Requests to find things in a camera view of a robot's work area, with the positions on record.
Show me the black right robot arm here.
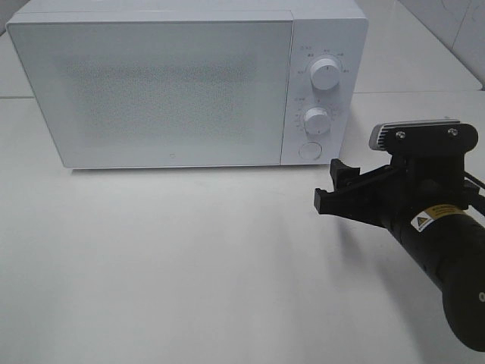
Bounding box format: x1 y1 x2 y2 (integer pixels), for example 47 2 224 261
314 156 484 352

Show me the white microwave oven body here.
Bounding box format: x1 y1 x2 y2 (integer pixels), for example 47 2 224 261
6 1 368 168

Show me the upper white power knob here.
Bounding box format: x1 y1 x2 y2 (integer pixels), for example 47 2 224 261
308 55 342 91

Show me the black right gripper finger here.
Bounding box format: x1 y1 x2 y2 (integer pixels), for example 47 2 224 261
314 188 358 218
330 158 360 188

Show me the round white door button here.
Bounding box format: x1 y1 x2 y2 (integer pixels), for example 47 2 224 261
299 142 322 161

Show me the white microwave door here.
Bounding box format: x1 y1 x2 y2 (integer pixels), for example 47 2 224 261
9 21 292 168

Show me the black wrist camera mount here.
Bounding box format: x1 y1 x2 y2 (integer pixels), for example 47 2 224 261
368 119 478 165

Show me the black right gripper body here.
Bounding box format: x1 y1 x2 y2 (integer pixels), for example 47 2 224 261
354 155 465 228

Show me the white timer knob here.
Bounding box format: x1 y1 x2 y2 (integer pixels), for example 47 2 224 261
303 108 331 135

